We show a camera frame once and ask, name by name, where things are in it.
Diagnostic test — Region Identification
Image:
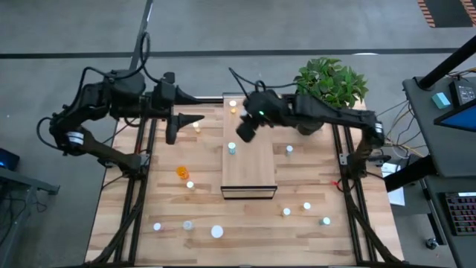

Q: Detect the black mat striped border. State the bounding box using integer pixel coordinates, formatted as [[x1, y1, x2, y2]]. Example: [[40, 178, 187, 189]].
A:
[[416, 0, 476, 29]]

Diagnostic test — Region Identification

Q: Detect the grey cart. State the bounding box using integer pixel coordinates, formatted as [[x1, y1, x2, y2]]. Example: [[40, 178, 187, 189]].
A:
[[0, 167, 60, 268]]

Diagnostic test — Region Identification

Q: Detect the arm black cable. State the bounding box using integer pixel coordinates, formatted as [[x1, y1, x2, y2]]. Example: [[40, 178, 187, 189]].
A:
[[36, 31, 164, 150], [228, 66, 300, 96]]

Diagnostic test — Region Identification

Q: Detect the black device blue light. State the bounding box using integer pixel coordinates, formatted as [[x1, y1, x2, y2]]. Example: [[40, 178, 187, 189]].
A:
[[0, 147, 20, 172]]

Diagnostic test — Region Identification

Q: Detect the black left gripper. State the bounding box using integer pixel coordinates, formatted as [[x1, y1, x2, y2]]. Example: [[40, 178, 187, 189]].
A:
[[150, 73, 205, 145]]

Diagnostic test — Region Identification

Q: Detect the teal box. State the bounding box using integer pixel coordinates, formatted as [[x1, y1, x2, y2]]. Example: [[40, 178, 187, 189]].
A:
[[431, 92, 451, 110]]

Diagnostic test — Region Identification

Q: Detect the black power adapter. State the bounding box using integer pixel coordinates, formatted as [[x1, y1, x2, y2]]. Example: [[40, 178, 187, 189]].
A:
[[448, 80, 476, 109]]

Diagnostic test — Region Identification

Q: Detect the wooden shelf black metal frame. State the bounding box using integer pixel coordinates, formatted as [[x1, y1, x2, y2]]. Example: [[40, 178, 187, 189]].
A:
[[220, 92, 279, 200]]

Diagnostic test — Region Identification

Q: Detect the blue lit screen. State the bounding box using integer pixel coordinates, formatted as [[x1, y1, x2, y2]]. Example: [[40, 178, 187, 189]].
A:
[[434, 98, 476, 133]]

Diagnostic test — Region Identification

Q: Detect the grey desk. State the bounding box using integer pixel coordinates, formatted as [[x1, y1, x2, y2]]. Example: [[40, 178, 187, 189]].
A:
[[402, 76, 476, 178], [419, 174, 476, 268]]

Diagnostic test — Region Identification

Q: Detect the white paper sheet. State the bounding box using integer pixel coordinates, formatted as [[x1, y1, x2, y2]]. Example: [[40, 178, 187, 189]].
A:
[[381, 162, 406, 207]]

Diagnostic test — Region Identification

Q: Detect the black pole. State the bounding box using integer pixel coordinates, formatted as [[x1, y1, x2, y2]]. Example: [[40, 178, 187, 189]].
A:
[[418, 35, 476, 91]]

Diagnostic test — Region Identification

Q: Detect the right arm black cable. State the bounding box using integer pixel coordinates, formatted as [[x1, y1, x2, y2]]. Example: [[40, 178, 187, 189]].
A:
[[228, 66, 300, 96]]

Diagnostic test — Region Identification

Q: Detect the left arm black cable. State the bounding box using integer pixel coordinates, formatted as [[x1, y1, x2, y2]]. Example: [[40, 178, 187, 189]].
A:
[[36, 31, 164, 150]]

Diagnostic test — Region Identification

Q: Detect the green leafy plant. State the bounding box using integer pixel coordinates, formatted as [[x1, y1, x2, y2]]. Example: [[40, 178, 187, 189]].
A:
[[293, 57, 369, 109]]

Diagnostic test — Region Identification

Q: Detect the black backlit keyboard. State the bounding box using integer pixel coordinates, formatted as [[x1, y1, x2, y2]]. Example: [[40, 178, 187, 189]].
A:
[[438, 191, 476, 237]]

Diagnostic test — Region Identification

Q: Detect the yellow cable bundle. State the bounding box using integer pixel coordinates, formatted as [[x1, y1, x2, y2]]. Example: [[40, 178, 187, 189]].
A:
[[385, 138, 419, 153]]

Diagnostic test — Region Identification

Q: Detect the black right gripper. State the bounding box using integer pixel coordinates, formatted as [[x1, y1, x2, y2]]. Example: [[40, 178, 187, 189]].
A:
[[236, 91, 279, 144]]

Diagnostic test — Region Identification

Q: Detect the black beam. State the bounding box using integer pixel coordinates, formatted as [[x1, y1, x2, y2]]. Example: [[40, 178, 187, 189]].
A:
[[384, 155, 437, 193]]

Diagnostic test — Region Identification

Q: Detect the black plant pot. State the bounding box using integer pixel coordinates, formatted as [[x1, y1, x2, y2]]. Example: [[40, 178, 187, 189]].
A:
[[296, 121, 324, 136]]

